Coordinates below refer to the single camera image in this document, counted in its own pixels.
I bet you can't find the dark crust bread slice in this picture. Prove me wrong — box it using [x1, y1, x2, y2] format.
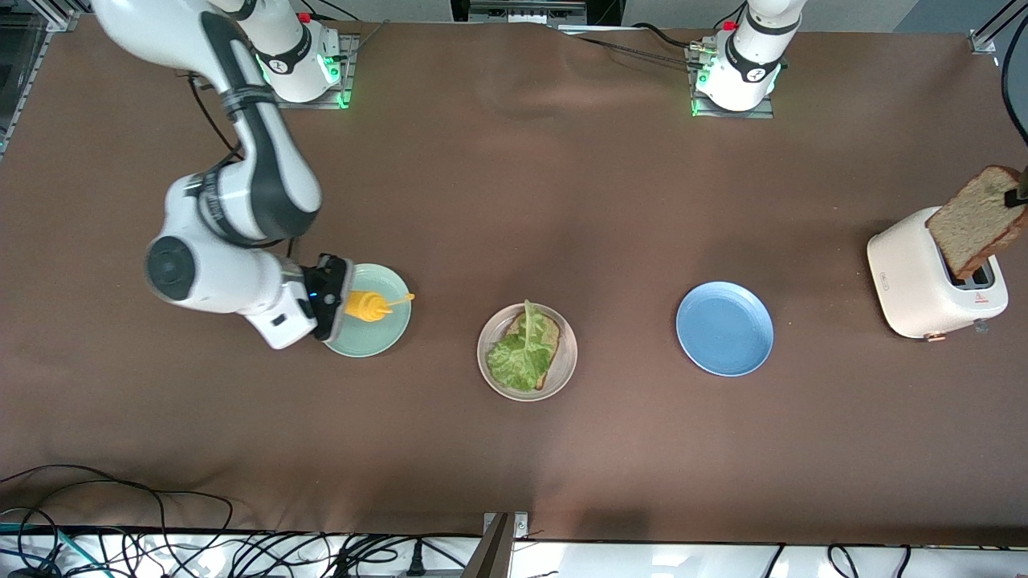
[925, 165, 1028, 280]

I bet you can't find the yellow mustard squeeze bottle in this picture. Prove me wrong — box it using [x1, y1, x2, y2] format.
[345, 289, 416, 324]

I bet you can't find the green lettuce leaf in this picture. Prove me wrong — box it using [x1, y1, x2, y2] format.
[487, 299, 555, 393]

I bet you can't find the light brown bread slice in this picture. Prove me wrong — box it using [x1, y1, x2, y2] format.
[504, 311, 563, 392]

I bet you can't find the mint green plate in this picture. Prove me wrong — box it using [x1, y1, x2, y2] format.
[323, 263, 412, 358]

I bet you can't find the beige plate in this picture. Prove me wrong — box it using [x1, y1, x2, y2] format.
[477, 303, 578, 402]

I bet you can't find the blue plate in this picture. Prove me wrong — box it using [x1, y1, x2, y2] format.
[675, 281, 775, 377]

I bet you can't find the white toaster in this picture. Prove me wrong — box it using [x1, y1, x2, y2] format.
[866, 206, 1010, 342]

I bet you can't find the brown table cloth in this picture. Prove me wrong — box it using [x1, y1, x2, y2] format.
[0, 14, 1028, 547]

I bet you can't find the black control box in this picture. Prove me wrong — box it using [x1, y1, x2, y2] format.
[450, 0, 626, 29]

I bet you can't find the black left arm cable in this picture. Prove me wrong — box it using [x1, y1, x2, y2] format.
[1000, 8, 1028, 147]

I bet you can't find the aluminium frame rail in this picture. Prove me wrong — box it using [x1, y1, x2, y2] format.
[968, 0, 1028, 55]
[0, 0, 81, 157]

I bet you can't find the long black floor cable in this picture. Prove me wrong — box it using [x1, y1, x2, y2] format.
[0, 464, 235, 578]

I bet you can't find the silver metal bracket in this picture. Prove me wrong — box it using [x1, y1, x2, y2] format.
[484, 512, 529, 539]

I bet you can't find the dark aluminium post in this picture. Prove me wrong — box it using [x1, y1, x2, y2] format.
[464, 514, 515, 578]

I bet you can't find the teal cable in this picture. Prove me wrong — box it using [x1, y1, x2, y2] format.
[0, 522, 85, 572]

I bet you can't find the black base cable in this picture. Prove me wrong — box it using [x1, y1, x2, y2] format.
[630, 22, 701, 52]

